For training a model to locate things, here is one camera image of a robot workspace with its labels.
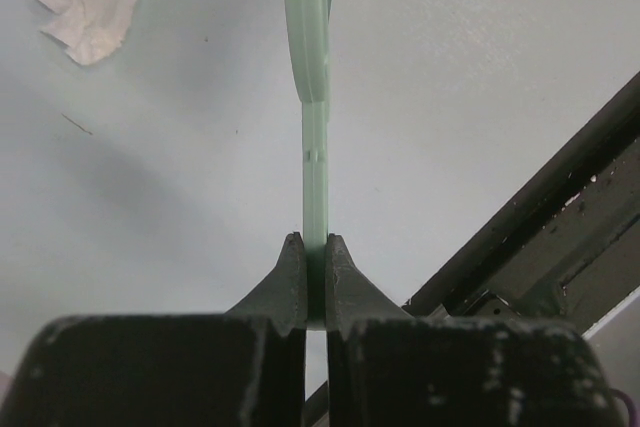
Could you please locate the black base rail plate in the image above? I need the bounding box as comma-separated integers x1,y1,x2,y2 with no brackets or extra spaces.
303,79,639,426

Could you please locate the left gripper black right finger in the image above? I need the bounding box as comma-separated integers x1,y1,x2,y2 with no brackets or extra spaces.
325,234,410,339

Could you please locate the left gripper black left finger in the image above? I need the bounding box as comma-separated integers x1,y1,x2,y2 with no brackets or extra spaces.
226,232,306,337

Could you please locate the green hand brush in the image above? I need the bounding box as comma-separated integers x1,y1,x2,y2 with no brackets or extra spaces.
284,0,332,330

